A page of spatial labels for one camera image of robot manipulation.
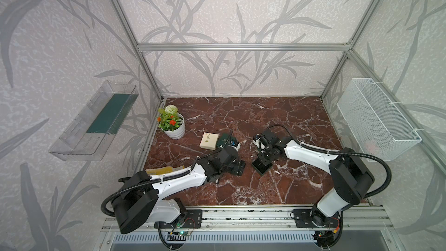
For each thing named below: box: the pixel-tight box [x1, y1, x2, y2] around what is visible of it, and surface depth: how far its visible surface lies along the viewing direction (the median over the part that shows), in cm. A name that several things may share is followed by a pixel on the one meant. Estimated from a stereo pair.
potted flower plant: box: [156, 104, 186, 140], surface depth 93 cm
